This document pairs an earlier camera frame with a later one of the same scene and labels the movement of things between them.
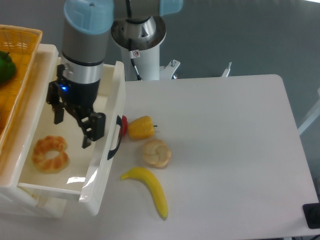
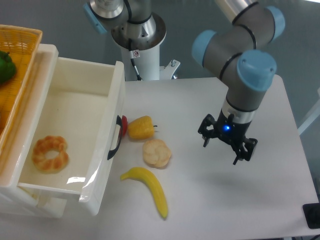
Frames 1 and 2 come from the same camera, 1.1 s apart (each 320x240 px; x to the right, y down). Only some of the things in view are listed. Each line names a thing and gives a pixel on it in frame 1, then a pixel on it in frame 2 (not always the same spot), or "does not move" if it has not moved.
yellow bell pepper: (142, 127) does not move
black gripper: (79, 99) -> (233, 132)
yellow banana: (152, 182) does not move
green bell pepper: (8, 68) does not move
